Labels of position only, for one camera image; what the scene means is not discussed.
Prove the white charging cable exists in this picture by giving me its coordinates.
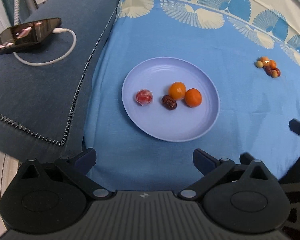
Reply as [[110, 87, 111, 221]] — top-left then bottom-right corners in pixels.
[[13, 27, 77, 66]]

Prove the teal curtain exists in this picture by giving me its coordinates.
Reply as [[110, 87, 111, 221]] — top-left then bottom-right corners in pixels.
[[0, 0, 53, 24]]

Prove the white braided cable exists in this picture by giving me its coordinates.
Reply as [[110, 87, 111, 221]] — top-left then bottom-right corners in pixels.
[[14, 0, 23, 26]]

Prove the blue fan-patterned bed sheet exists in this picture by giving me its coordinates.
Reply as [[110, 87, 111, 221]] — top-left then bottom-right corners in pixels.
[[84, 0, 300, 193]]

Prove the black smartphone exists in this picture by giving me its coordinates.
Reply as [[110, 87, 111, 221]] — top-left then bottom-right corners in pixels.
[[0, 17, 62, 56]]

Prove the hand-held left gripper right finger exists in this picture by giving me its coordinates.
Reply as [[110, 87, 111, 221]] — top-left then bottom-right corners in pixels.
[[177, 148, 278, 202]]

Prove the lavender plastic plate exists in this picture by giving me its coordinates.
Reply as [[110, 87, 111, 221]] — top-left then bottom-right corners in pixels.
[[122, 57, 220, 142]]

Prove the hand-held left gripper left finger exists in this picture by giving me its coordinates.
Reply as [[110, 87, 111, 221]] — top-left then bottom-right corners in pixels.
[[14, 147, 115, 201]]

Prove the grey-blue zippered pillow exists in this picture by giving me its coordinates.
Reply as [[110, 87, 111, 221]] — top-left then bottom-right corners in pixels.
[[0, 0, 123, 163]]

